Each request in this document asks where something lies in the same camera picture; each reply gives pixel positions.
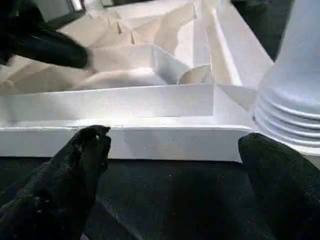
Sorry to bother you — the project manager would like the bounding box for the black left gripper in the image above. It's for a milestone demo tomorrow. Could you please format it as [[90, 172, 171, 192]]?
[[0, 0, 90, 69]]

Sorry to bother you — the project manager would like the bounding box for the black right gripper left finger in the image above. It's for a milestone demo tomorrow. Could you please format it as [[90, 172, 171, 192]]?
[[0, 124, 112, 240]]

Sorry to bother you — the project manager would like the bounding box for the white plastic table leg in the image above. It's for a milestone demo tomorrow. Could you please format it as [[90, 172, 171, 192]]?
[[251, 0, 320, 151]]

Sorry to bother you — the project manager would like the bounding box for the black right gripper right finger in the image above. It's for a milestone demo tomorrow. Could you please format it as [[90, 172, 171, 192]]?
[[237, 132, 320, 240]]

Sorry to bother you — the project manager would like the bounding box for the white plastic table top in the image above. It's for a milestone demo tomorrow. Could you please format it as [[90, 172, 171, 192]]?
[[0, 0, 320, 166]]

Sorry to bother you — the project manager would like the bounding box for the black work mat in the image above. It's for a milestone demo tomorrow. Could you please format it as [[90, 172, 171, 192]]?
[[0, 0, 320, 240]]

